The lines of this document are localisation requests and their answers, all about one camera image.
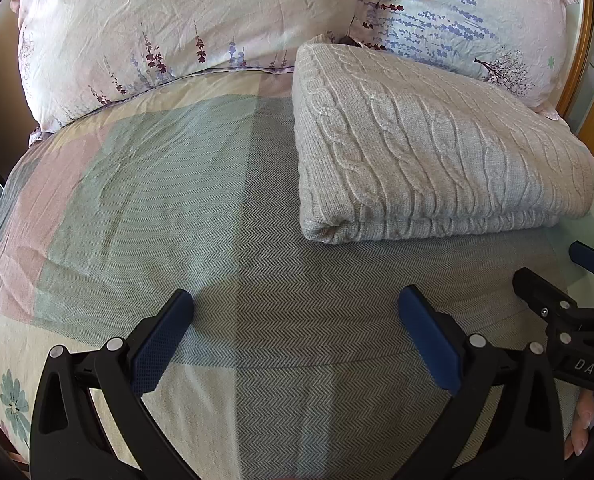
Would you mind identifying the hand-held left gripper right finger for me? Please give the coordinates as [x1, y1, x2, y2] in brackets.
[396, 284, 566, 480]

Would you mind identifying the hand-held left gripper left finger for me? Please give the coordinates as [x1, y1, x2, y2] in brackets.
[29, 288, 196, 480]

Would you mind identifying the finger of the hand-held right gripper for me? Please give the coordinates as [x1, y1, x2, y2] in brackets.
[569, 241, 594, 282]
[512, 267, 580, 323]

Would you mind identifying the person's right hand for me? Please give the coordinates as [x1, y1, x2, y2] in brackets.
[563, 389, 594, 462]

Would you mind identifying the checked pastel bed cover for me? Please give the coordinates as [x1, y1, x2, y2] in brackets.
[0, 67, 594, 480]

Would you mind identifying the wooden bed headboard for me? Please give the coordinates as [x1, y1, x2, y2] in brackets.
[556, 0, 594, 133]

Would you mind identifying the white and purple floral pillow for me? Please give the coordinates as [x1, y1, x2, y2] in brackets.
[348, 0, 580, 120]

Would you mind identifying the pink floral pillow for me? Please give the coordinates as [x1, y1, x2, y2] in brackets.
[11, 0, 360, 133]

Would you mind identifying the grey cable-knit folded blanket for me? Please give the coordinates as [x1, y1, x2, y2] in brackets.
[291, 35, 594, 246]

